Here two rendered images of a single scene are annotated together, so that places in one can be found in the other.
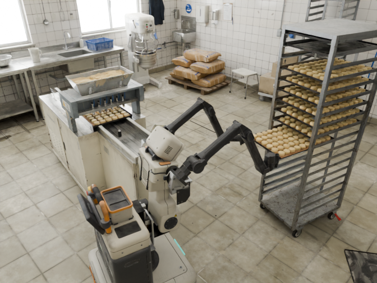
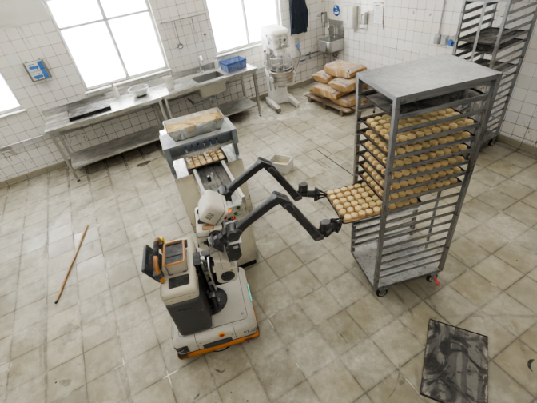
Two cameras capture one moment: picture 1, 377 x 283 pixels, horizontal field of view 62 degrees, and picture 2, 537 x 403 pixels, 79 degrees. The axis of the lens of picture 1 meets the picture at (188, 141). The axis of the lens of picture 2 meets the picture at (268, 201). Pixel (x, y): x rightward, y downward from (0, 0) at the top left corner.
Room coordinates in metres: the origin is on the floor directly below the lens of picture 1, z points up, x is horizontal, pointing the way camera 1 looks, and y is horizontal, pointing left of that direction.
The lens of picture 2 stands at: (0.26, -0.84, 2.55)
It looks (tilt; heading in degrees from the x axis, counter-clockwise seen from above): 38 degrees down; 22
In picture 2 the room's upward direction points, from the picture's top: 10 degrees counter-clockwise
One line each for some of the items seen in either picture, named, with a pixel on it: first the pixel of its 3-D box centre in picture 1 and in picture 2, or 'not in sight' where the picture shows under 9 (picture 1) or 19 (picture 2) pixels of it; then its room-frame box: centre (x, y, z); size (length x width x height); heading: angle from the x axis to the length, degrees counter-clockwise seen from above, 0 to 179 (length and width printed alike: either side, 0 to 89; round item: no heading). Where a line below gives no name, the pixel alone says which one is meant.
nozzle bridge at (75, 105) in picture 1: (104, 104); (200, 147); (2.86, 0.83, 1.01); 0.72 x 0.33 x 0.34; 127
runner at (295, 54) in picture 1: (311, 51); (401, 98); (2.60, -1.01, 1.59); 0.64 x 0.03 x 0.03; 119
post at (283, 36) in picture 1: (270, 126); (355, 180); (2.48, -0.73, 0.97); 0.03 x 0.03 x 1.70; 29
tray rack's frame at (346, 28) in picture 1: (314, 132); (405, 190); (2.43, -1.10, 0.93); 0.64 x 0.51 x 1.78; 119
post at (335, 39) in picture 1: (311, 149); (383, 214); (2.08, -0.95, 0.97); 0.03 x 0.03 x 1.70; 29
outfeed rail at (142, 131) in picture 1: (114, 110); (215, 149); (3.04, 0.78, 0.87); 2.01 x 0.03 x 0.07; 37
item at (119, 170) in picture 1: (134, 175); (226, 217); (2.46, 0.52, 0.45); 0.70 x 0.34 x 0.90; 37
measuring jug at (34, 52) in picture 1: (35, 55); (169, 82); (4.91, 2.37, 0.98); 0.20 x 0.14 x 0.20; 85
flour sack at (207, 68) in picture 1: (208, 65); (351, 81); (6.15, -0.40, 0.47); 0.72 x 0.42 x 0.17; 140
